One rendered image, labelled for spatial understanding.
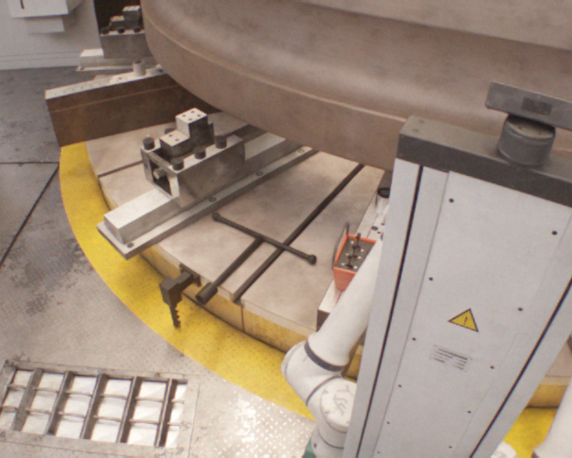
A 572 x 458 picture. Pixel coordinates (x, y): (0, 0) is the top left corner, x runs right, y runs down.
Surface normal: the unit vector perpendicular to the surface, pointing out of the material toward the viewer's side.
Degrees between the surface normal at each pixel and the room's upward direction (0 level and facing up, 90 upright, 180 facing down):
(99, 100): 90
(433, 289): 90
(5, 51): 90
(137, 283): 0
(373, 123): 90
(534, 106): 61
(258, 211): 0
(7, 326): 0
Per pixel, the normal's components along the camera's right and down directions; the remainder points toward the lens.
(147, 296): 0.00, -0.75
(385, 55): -0.45, 0.59
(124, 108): 0.37, 0.62
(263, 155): 0.66, 0.21
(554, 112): -0.40, 0.15
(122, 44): -0.01, 0.66
